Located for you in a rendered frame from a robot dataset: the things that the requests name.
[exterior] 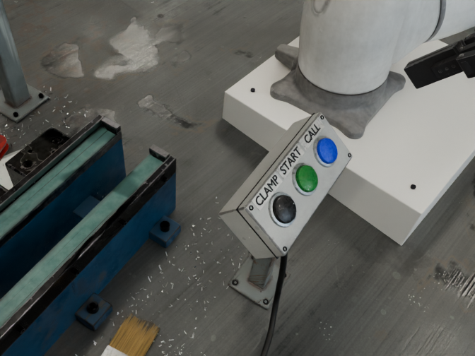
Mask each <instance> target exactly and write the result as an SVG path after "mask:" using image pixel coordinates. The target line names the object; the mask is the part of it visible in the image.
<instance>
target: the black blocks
mask: <svg viewBox="0 0 475 356"><path fill-rule="evenodd" d="M70 138H71V137H69V136H67V135H66V134H65V133H62V132H61V131H59V130H57V129H56V128H54V127H53V126H51V127H49V128H48V129H47V130H46V131H44V132H43V133H41V134H40V135H39V136H38V137H37V138H36V139H34V140H33V141H32V142H30V143H29V144H28V145H27V146H26V147H24V148H23V149H22V150H21V151H19V152H18V153H17V154H15V155H14V156H13V157H12V158H11V159H10V160H8V161H7V162H5V166H6V169H7V171H8V174H9V177H10V178H11V181H12V184H13V185H16V184H17V183H18V182H19V181H20V180H21V179H22V178H24V177H25V176H26V175H27V174H29V173H30V172H31V171H32V170H33V169H35V168H36V167H37V166H38V165H39V164H40V163H41V162H43V161H44V160H45V159H46V158H48V157H49V156H50V155H51V154H52V153H53V152H54V151H56V150H57V149H58V148H59V147H61V146H62V145H63V144H64V143H66V142H67V141H68V140H69V139H70ZM7 191H8V189H6V188H5V187H3V186H2V185H0V197H1V196H3V195H4V194H5V193H6V192H7Z"/></svg>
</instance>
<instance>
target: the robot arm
mask: <svg viewBox="0 0 475 356"><path fill-rule="evenodd" d="M474 26H475V0H305V2H304V6H303V13H302V18H301V24H300V37H299V48H298V47H293V46H290V45H286V44H280V45H279V46H278V47H277V50H276V51H275V57H276V59H277V60H279V61H280V62H281V63H282V64H283V65H285V66H286V67H288V68H289V69H290V70H291V72H289V73H288V74H287V75H286V76H285V77H284V78H282V79H281V80H279V81H276V82H275V83H273V84H272V85H271V88H270V96H271V97H272V98H273V99H275V100H280V101H283V102H287V103H289V104H291V105H293V106H295V107H297V108H299V109H301V110H302V111H304V112H307V113H308V114H311V115H312V114H313V113H315V114H316V113H318V112H321V113H322V114H323V115H324V117H325V118H326V120H327V121H328V122H329V124H330V125H332V126H333V127H335V128H337V129H338V130H340V131H341V132H342V133H343V134H344V135H345V136H347V137H348V138H351V139H359V138H361V137H362V136H363V134H364V132H365V128H366V126H367V125H368V123H369V122H370V121H371V120H372V119H373V117H374V116H375V115H376V114H377V113H378V112H379V111H380V110H381V108H382V107H383V106H384V105H385V103H386V102H387V101H388V100H389V99H390V98H391V96H393V94H395V93H396V92H398V91H400V90H402V89H403V88H404V85H405V82H406V79H405V77H404V76H403V75H401V74H400V73H396V72H393V71H390V68H391V66H392V64H395V63H397V62H398V61H400V60H401V59H403V58H404V57H405V56H406V55H407V54H409V53H410V52H411V51H413V50H414V49H415V48H417V47H418V46H419V45H421V44H423V43H426V42H431V41H435V40H439V39H442V38H445V37H449V36H451V35H454V34H457V33H459V32H462V31H464V30H467V29H469V28H472V27H474ZM404 71H405V73H406V74H407V76H408V77H409V79H410V80H411V82H412V83H413V85H414V86H415V88H416V89H419V88H422V87H424V86H426V85H430V84H431V83H435V82H437V81H441V80H442V79H445V78H448V77H450V76H453V75H456V74H458V73H461V72H464V73H465V75H466V76H467V78H473V77H475V33H472V34H470V35H467V36H466V37H465V38H464V41H463V40H459V41H456V42H454V43H452V44H449V45H447V46H445V47H442V48H440V49H437V50H435V51H434V52H431V53H429V54H426V55H424V56H422V57H419V58H417V59H414V60H413V61H410V62H409V63H408V64H407V65H406V66H405V68H404Z"/></svg>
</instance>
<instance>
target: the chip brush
mask: <svg viewBox="0 0 475 356"><path fill-rule="evenodd" d="M159 330H160V328H158V327H157V326H156V325H155V324H154V323H153V322H151V321H147V320H142V319H138V318H136V317H135V316H134V315H133V314H132V313H131V312H130V313H129V314H128V316H127V317H126V319H125V320H124V322H123V323H122V325H121V326H120V328H119V330H118V331H117V332H116V334H115V336H114V337H113V339H112V340H111V342H110V344H109V345H108V346H107V347H106V348H105V350H104V352H103V354H102V355H101V356H145V354H146V353H147V351H148V349H149V348H150V346H151V344H152V342H153V341H154V339H155V337H156V336H157V334H158V332H159Z"/></svg>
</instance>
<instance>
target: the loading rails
mask: <svg viewBox="0 0 475 356"><path fill-rule="evenodd" d="M149 153H150V154H149V155H148V156H147V157H146V158H145V159H144V160H143V161H141V162H140V163H139V164H138V165H137V166H136V167H135V168H134V169H133V170H132V171H131V172H130V173H129V174H128V175H127V176H126V170H125V164H124V151H123V145H122V132H121V126H120V125H119V124H117V123H116V122H114V121H112V120H111V119H108V118H107V117H104V116H102V115H101V114H99V115H98V116H96V117H95V118H94V119H93V120H92V121H90V122H89V123H88V124H86V125H85V126H84V127H83V128H82V129H81V130H80V131H79V132H77V133H76V134H75V135H74V136H72V137H71V138H70V139H69V140H68V141H67V142H66V143H64V144H63V145H62V146H61V147H59V148H58V149H57V150H56V151H54V152H53V153H52V154H51V155H50V156H49V157H48V158H46V159H45V160H44V161H43V162H41V163H40V164H39V165H38V166H37V167H36V168H35V169H33V170H32V171H31V172H30V173H29V174H27V175H26V176H25V177H24V178H22V179H21V180H20V181H19V182H18V183H17V184H16V185H14V186H13V187H12V188H11V189H9V190H8V191H7V192H6V193H5V194H4V195H3V196H1V197H0V356H43V355H44V354H45V353H46V352H47V351H48V350H49V349H50V348H51V347H52V346H53V345H54V344H55V342H56V341H57V340H58V339H59V338H60V337H61V335H62V334H63V333H64V332H65V331H66V330H67V328H68V327H70V325H71V324H72V323H73V322H74V321H75V320H76V319H77V320H78V321H80V322H81V323H82V324H84V325H85V326H87V327H88V328H89V329H90V330H92V331H96V330H97V328H98V327H99V326H100V325H101V323H102V322H103V321H104V320H105V319H106V318H107V317H108V316H109V315H110V313H111V312H112V310H113V308H112V304H110V303H109V302H108V301H106V300H105V299H103V298H102V297H101V296H99V293H100V292H101V291H102V290H103V289H104V288H105V286H106V285H107V284H108V283H109V282H110V281H111V279H113V278H114V277H115V276H116V275H117V273H118V272H119V271H120V270H121V269H122V268H123V267H124V265H125V264H126V263H127V262H128V261H129V260H130V258H131V257H132V256H133V255H134V254H135V253H136V252H137V251H138V250H139V249H140V248H141V247H142V245H143V244H144V243H145V242H146V241H147V240H148V238H150V239H152V240H153V241H154V242H157V243H158V244H159V245H161V246H162V247H165V248H167V247H168V246H169V245H170V243H171V242H172V241H173V240H174V239H175V238H176V236H178V234H179V233H180V232H181V225H180V224H179V223H177V222H175V221H174V220H172V219H170V218H169V217H168V216H169V215H170V214H171V213H172V212H173V211H174V209H176V158H175V157H173V156H172V155H170V154H169V153H168V152H166V151H164V150H163V149H161V148H159V147H158V146H155V145H154V144H153V145H152V146H151V147H150V148H149Z"/></svg>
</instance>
